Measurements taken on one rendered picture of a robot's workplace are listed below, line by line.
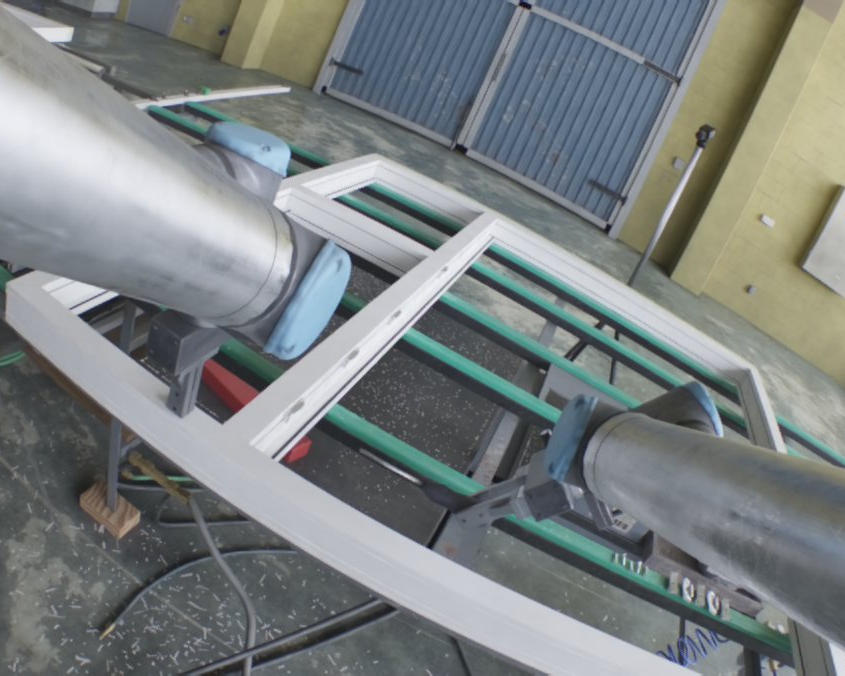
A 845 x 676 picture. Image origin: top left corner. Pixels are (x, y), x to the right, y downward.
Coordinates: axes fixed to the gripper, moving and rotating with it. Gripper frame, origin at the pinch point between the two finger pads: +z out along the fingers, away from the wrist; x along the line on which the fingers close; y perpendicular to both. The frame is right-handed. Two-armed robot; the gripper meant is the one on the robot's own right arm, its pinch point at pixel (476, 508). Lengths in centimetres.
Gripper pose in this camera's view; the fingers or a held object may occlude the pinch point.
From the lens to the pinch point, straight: 85.3
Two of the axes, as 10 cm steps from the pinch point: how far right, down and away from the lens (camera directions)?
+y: -4.3, -9.0, -0.3
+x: -2.6, 1.6, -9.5
